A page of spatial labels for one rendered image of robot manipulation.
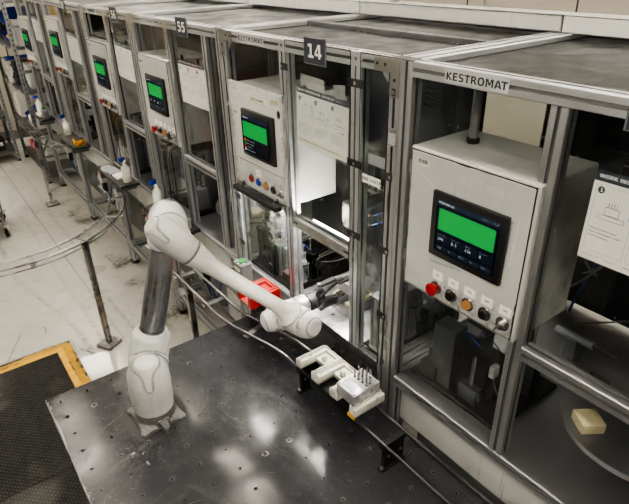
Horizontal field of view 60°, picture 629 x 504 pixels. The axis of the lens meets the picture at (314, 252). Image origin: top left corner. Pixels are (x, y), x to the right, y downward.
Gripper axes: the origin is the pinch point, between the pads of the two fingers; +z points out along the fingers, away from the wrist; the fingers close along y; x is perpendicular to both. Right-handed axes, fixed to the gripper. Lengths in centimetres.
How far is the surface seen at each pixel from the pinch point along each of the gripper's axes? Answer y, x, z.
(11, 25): 68, 532, -14
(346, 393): -10, -42, -34
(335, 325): -12.0, -7.2, -11.2
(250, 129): 63, 42, -14
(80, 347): -100, 177, -89
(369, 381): -8, -44, -25
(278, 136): 63, 24, -11
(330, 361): -15.8, -20.1, -24.2
